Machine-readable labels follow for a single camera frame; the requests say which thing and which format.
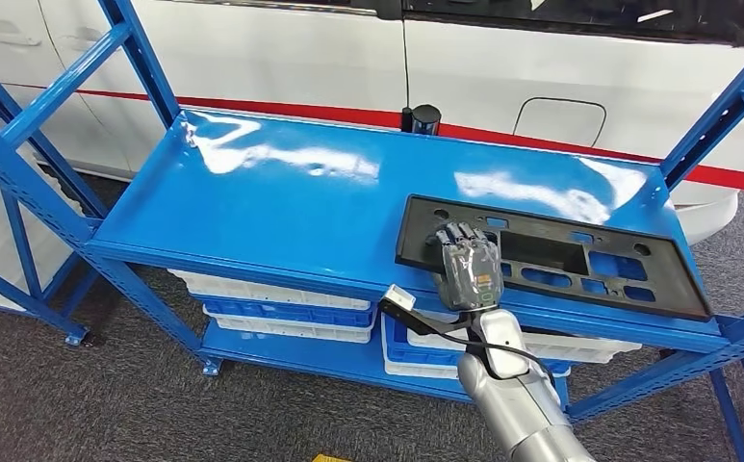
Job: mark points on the robot right hand grey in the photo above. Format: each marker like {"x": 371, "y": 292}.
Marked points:
{"x": 473, "y": 274}

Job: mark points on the black plastic panel part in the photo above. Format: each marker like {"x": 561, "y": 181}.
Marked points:
{"x": 537, "y": 223}

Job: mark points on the robot right arm silver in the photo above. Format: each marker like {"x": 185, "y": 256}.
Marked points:
{"x": 518, "y": 408}

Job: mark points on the white plastic crate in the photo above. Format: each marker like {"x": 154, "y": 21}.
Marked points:
{"x": 416, "y": 370}
{"x": 588, "y": 349}
{"x": 269, "y": 292}
{"x": 56, "y": 252}
{"x": 295, "y": 333}

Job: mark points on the yellow floor tape square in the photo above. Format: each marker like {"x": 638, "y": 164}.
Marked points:
{"x": 330, "y": 458}

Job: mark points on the white car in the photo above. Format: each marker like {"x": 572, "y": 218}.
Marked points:
{"x": 282, "y": 51}

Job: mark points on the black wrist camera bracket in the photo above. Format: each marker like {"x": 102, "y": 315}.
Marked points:
{"x": 410, "y": 317}

